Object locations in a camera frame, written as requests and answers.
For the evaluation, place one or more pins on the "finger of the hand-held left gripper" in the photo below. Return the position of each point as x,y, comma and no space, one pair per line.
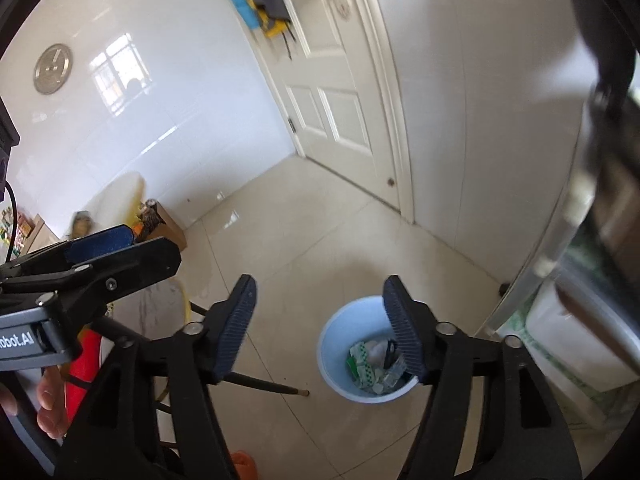
100,242
150,262

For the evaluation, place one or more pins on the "yellow green dish soap bottle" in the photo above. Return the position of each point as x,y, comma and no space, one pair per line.
6,225

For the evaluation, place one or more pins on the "orange slipper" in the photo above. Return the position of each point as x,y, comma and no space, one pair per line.
245,466

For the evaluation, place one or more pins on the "cardboard box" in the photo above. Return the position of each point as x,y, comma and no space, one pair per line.
167,230

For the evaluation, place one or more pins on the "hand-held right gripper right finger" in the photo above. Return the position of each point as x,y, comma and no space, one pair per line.
405,330

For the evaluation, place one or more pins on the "white tissue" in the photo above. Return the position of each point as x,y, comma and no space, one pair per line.
377,352

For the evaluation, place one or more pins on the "clear plastic wrapper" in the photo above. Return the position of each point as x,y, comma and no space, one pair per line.
392,376

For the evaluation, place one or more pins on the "brown grey wrapper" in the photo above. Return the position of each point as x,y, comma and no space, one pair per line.
82,222

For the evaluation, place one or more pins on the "white panel door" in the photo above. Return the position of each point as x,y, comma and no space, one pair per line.
345,85

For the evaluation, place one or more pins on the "person's left hand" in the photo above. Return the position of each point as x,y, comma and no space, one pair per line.
50,395

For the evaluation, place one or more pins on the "beige kitchen counter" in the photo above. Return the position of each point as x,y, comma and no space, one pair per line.
45,234

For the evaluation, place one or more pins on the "round metal wall disc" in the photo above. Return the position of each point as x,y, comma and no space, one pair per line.
53,69

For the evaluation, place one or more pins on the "white green printed sack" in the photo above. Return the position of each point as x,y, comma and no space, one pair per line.
575,355

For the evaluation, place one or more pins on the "blue plastic bucket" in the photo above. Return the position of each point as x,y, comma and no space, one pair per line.
340,340

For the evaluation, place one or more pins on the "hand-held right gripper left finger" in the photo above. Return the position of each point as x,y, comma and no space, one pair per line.
240,325

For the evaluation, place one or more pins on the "steel rice cooker black lid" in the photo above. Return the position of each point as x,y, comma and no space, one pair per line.
615,160

